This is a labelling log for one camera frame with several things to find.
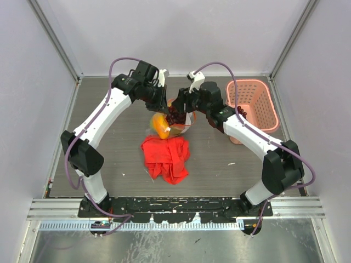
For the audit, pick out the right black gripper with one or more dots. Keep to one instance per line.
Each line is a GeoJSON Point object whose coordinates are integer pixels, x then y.
{"type": "Point", "coordinates": [182, 95]}

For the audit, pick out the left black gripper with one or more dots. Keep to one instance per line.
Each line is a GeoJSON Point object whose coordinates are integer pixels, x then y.
{"type": "Point", "coordinates": [160, 105]}

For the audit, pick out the dark purple grapes toy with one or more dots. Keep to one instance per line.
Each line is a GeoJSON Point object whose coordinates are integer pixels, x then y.
{"type": "Point", "coordinates": [174, 117]}

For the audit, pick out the clear zip bag orange zipper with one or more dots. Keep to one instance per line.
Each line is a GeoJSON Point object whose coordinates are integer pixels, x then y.
{"type": "Point", "coordinates": [177, 129]}

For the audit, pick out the orange mango toy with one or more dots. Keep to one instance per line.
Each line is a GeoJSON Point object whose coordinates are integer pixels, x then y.
{"type": "Point", "coordinates": [160, 125]}

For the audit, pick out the pink plastic basket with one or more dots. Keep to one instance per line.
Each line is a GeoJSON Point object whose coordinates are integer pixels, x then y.
{"type": "Point", "coordinates": [254, 97]}

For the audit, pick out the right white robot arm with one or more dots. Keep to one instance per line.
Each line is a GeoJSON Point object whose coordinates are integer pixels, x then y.
{"type": "Point", "coordinates": [282, 167]}

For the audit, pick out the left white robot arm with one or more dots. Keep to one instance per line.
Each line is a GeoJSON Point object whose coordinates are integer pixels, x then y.
{"type": "Point", "coordinates": [82, 160]}

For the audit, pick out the red crumpled cloth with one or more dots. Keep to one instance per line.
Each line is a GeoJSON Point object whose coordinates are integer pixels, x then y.
{"type": "Point", "coordinates": [166, 158]}

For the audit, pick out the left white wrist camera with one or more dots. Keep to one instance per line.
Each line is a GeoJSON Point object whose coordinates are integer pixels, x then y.
{"type": "Point", "coordinates": [162, 75]}

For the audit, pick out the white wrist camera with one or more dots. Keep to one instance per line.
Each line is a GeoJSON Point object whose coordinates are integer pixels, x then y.
{"type": "Point", "coordinates": [162, 75]}
{"type": "Point", "coordinates": [196, 79]}

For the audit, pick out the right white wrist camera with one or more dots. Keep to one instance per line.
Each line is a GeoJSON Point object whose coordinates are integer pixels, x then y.
{"type": "Point", "coordinates": [196, 79]}

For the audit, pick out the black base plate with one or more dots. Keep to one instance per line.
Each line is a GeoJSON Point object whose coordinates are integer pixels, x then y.
{"type": "Point", "coordinates": [177, 210]}

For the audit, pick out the slotted cable duct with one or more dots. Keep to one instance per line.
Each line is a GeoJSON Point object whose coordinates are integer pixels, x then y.
{"type": "Point", "coordinates": [90, 225]}

